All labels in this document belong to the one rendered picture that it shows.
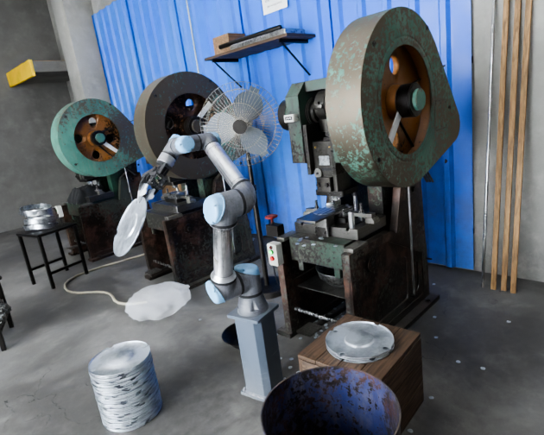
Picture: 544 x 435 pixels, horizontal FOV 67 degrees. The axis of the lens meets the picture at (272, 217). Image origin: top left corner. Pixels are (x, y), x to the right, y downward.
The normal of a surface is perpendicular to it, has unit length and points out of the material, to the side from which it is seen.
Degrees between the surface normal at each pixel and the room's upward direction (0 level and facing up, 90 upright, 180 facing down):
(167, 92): 90
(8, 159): 90
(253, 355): 90
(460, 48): 90
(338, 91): 80
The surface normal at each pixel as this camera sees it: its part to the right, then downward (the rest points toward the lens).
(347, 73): -0.70, -0.07
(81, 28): 0.71, 0.08
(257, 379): -0.55, 0.28
